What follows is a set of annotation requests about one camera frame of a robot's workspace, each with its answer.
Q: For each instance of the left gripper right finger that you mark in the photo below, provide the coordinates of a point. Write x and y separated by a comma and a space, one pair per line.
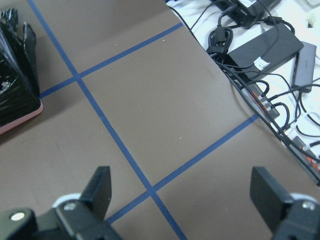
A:
289, 216

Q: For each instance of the grey usb hub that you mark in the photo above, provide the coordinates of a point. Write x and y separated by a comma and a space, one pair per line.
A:
304, 65

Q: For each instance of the black power adapter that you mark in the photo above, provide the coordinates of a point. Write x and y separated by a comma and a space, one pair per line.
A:
264, 53

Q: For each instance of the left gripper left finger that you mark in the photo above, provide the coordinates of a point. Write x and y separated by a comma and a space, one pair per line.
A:
80, 218

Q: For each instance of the bin with black bag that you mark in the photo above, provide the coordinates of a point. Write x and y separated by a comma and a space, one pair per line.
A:
19, 84

